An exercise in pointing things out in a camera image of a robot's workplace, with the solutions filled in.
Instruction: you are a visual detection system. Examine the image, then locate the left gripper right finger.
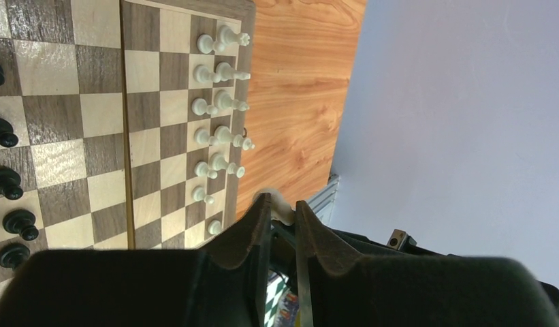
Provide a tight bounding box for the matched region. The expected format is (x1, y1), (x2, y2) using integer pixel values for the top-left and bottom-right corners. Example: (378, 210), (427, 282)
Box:
(295, 201), (377, 326)

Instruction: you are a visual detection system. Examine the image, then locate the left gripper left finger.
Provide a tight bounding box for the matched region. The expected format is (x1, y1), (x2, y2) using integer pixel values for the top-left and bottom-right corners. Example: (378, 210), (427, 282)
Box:
(199, 193), (272, 326)

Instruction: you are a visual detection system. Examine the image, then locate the white pawn chess piece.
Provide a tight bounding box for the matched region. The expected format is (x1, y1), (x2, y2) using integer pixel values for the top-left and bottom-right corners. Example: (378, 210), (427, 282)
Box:
(191, 185), (215, 204)
(191, 98), (219, 116)
(194, 161), (218, 179)
(193, 128), (219, 146)
(197, 34), (225, 55)
(193, 65), (221, 83)
(207, 219), (223, 236)

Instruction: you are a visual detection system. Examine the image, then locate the white bishop chess piece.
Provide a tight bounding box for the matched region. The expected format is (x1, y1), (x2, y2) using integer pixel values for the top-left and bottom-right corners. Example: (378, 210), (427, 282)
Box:
(215, 62), (251, 82)

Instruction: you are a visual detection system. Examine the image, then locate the white rook chess piece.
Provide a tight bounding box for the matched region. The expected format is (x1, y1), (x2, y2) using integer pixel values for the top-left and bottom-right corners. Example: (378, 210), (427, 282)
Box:
(217, 25), (251, 48)

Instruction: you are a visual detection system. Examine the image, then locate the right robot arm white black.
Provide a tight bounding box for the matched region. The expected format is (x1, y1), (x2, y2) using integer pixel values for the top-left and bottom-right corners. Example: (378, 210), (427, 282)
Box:
(262, 189), (559, 316)

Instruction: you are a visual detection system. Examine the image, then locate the wooden chess board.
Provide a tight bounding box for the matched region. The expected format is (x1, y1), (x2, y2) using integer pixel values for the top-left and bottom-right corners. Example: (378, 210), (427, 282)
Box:
(0, 1), (255, 297)

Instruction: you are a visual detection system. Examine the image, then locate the black chess pieces row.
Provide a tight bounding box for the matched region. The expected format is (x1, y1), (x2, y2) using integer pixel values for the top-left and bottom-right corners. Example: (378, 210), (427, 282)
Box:
(0, 64), (39, 270)

